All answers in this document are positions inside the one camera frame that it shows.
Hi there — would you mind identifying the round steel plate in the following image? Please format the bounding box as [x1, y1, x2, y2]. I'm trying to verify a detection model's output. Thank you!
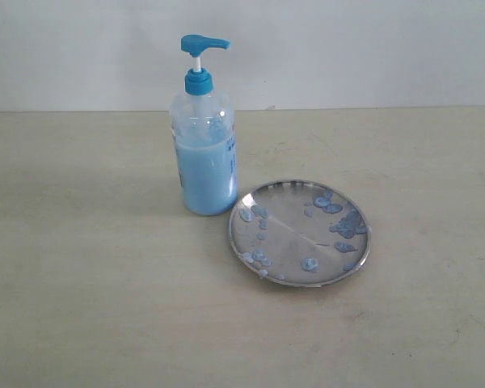
[228, 179, 371, 288]

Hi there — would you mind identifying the blue pump soap bottle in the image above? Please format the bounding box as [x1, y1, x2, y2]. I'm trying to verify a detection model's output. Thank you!
[170, 35, 238, 216]

